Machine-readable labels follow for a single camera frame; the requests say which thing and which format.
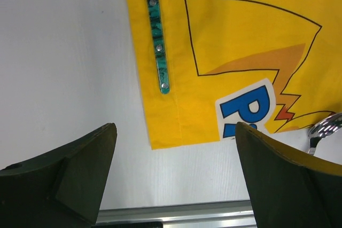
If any silver spoon green handle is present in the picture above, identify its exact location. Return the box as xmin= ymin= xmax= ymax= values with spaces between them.
xmin=308 ymin=113 xmax=341 ymax=155

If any silver fork green handle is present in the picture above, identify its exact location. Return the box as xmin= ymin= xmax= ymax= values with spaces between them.
xmin=146 ymin=0 xmax=170 ymax=95

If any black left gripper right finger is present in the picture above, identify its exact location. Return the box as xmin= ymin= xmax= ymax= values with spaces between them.
xmin=235 ymin=122 xmax=341 ymax=227

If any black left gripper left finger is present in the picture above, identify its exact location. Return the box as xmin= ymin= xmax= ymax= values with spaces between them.
xmin=1 ymin=123 xmax=117 ymax=227

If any aluminium rail frame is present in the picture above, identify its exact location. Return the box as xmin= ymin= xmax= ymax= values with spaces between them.
xmin=94 ymin=201 xmax=257 ymax=227

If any yellow cartoon placemat cloth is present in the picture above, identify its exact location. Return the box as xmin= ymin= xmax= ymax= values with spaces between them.
xmin=127 ymin=0 xmax=341 ymax=150

